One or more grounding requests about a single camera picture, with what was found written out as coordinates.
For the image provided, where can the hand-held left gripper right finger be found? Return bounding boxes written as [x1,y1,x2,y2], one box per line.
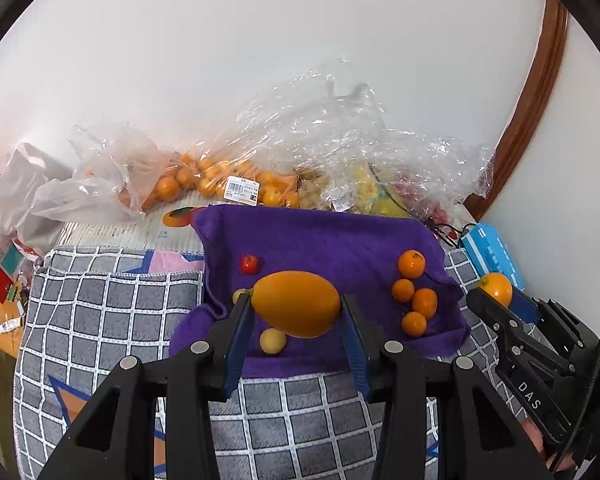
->
[340,294,556,480]

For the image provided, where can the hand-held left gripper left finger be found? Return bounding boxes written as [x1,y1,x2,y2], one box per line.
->
[37,292,253,480]

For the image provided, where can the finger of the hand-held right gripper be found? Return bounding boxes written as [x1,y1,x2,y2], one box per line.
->
[510,287,552,324]
[466,287,527,350]

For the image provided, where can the rough-skinned orange mandarin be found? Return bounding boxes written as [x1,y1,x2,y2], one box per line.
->
[477,272,514,308]

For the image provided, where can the large orange mandarin green stem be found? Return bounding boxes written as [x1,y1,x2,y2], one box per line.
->
[411,287,439,320]

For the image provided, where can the yellow-orange mango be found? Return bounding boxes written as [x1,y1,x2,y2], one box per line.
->
[250,270,342,339]

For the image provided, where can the bagged small red fruits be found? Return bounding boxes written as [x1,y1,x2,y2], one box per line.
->
[395,180,456,226]

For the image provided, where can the person's right hand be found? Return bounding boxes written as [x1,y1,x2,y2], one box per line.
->
[522,421,577,472]

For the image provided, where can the blue tissue box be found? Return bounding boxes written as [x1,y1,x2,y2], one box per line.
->
[460,222,526,293]

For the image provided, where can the purple towel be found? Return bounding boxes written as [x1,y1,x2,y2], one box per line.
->
[169,204,472,380]

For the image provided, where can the grey checked blanket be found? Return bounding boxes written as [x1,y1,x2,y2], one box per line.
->
[12,245,546,480]

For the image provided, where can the white carton orange print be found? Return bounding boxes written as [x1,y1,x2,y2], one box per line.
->
[60,205,206,256]

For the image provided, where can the yellow fruit bunch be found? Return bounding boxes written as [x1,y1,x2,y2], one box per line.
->
[350,162,411,218]

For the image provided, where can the labelled bag of mandarins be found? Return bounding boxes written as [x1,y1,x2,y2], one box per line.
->
[175,145,306,211]

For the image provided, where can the crumpled translucent plastic bag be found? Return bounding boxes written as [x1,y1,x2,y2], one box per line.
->
[30,122,181,221]

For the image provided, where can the large clear plastic bag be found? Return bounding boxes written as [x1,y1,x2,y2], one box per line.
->
[235,57,496,221]

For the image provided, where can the printed plastic bag red logo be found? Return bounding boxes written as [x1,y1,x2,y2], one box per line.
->
[0,237,43,273]

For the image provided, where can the white plastic bag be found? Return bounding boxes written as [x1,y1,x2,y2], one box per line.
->
[0,141,76,256]

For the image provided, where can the thin black cable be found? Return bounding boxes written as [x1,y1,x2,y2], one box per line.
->
[425,215,476,248]

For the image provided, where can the brown wooden door frame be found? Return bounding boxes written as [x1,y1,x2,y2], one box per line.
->
[462,0,571,211]

